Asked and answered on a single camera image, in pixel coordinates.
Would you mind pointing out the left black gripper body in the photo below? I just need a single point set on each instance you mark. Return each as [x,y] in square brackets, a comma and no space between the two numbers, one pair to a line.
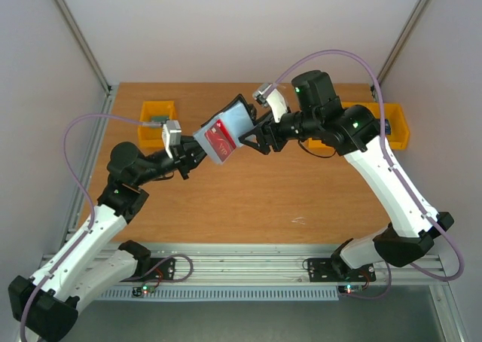
[181,160]

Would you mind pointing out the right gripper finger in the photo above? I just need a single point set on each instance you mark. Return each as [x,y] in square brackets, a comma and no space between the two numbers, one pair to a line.
[258,128]
[257,143]

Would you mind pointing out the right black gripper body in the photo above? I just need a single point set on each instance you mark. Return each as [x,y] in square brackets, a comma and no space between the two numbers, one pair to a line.
[271,133]

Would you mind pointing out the black leather card holder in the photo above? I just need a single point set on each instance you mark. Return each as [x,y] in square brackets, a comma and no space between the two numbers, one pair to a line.
[237,118]

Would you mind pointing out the red VIP card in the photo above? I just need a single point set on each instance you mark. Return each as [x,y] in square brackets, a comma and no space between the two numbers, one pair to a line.
[220,140]

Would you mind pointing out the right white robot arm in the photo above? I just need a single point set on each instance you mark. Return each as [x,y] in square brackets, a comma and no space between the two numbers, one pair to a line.
[353,133]

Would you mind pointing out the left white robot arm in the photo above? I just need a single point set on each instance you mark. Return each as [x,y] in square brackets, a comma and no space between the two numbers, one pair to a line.
[49,302]

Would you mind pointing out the yellow bin with black card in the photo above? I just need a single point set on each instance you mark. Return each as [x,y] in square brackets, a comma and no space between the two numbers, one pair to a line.
[317,145]

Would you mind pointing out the green card in bin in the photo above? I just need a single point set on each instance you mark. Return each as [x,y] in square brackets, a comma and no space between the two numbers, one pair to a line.
[160,119]

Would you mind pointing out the blue card in bin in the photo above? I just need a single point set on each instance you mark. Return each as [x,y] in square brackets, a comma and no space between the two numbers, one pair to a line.
[387,125]

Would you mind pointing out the yellow bin with blue card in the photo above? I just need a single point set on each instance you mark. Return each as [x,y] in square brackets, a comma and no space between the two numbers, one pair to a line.
[399,138]

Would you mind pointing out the left yellow bin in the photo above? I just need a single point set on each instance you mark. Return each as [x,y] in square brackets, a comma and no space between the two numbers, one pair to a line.
[151,137]

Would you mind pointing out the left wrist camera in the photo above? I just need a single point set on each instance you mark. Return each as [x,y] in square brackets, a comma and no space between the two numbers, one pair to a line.
[171,135]

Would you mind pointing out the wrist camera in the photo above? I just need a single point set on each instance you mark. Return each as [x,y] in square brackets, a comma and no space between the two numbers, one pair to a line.
[268,96]
[171,135]

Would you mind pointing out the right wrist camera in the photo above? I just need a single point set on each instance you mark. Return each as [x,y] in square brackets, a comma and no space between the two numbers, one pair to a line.
[268,96]

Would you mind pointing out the aluminium rail frame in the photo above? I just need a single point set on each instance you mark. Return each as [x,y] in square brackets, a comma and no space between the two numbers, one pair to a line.
[237,264]

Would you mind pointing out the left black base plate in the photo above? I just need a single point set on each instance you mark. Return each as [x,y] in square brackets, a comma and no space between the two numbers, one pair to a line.
[152,271]

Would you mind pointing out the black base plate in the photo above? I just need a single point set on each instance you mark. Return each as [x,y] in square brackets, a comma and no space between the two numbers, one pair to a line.
[152,271]
[320,270]

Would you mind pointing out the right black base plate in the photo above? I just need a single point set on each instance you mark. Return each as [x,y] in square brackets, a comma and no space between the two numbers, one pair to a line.
[320,270]

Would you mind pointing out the grey slotted cable duct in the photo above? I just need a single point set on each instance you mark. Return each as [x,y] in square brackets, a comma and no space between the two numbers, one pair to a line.
[221,293]

